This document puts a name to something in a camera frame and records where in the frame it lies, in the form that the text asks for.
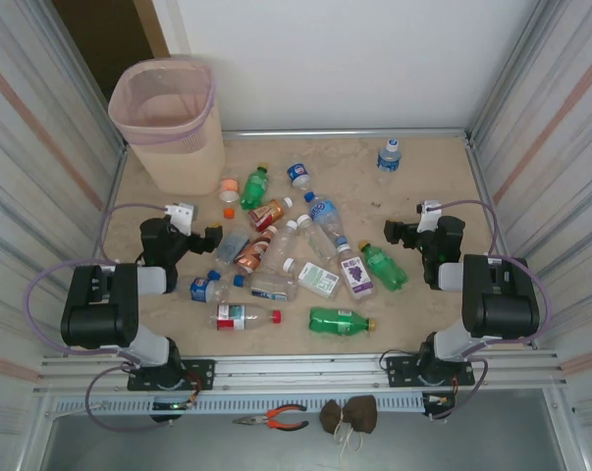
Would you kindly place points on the purple grape label bottle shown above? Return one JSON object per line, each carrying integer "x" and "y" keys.
{"x": 357, "y": 275}

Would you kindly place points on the clear unlabelled bottle white cap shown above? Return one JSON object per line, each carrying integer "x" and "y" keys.
{"x": 281, "y": 245}

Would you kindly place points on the light blue bottle cap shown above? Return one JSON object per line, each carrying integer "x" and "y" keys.
{"x": 342, "y": 241}

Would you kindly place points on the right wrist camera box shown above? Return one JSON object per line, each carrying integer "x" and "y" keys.
{"x": 429, "y": 216}

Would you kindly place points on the green bottle yellow cap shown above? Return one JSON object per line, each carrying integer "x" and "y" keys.
{"x": 339, "y": 321}
{"x": 253, "y": 189}
{"x": 386, "y": 270}

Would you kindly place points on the small circuit board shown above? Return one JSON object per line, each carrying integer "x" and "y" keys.
{"x": 173, "y": 405}
{"x": 435, "y": 400}

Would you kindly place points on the red label red cap bottle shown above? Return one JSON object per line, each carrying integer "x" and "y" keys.
{"x": 236, "y": 316}

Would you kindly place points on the gold red label bottle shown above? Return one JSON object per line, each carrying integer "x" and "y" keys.
{"x": 266, "y": 214}

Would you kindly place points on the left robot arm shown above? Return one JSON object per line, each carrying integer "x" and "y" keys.
{"x": 99, "y": 319}

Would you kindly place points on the brown cloth bundle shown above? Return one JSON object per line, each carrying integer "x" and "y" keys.
{"x": 354, "y": 412}

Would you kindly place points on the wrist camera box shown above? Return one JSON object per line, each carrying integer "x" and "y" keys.
{"x": 429, "y": 216}
{"x": 181, "y": 215}

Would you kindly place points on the orange bottle cap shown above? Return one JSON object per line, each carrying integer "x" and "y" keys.
{"x": 229, "y": 213}

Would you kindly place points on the brown white swirl label bottle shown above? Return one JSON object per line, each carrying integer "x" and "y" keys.
{"x": 253, "y": 251}

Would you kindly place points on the clear bottle blue cap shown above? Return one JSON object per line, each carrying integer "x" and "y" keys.
{"x": 271, "y": 287}

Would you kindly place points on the grey metal shelf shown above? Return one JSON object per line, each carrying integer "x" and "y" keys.
{"x": 177, "y": 451}

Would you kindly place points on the blue logo label bottle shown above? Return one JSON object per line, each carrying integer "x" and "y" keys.
{"x": 298, "y": 172}
{"x": 199, "y": 288}

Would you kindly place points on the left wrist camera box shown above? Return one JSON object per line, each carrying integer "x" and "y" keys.
{"x": 181, "y": 215}

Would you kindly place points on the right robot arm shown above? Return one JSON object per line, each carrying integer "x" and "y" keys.
{"x": 501, "y": 314}

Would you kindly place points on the white cap blue label bottle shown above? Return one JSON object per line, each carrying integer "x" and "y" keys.
{"x": 389, "y": 158}

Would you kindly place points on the beige plastic bin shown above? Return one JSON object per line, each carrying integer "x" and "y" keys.
{"x": 187, "y": 167}

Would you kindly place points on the small orange label bottle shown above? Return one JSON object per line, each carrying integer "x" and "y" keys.
{"x": 229, "y": 186}

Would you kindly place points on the light blue label water bottle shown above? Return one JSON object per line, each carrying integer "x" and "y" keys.
{"x": 325, "y": 216}

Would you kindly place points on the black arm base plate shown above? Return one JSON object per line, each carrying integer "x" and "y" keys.
{"x": 202, "y": 375}
{"x": 398, "y": 368}

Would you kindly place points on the tan wooden door frame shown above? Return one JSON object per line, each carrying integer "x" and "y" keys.
{"x": 150, "y": 24}

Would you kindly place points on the white green label bottle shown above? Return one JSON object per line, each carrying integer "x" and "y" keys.
{"x": 317, "y": 279}

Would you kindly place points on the long aluminium base rail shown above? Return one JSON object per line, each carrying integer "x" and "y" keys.
{"x": 300, "y": 373}

